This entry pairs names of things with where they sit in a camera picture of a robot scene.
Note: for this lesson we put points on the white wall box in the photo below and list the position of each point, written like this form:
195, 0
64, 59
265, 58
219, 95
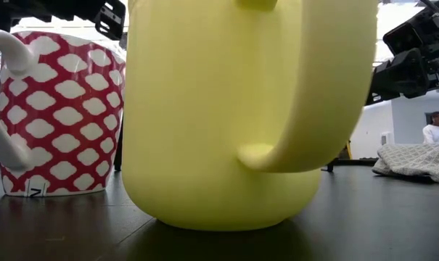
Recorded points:
386, 138

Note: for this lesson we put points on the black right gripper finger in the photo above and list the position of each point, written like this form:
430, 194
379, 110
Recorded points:
373, 99
398, 76

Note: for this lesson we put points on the white waffle cloth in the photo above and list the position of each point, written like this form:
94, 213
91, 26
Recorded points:
415, 161

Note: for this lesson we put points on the large yellow mug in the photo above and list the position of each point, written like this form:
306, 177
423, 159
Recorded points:
212, 116

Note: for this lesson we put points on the person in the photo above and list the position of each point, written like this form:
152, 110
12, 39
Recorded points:
435, 132

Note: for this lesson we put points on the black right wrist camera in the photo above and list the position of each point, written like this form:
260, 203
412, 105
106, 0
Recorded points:
404, 36

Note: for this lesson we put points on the red white patterned mug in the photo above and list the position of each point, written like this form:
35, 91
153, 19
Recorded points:
59, 116

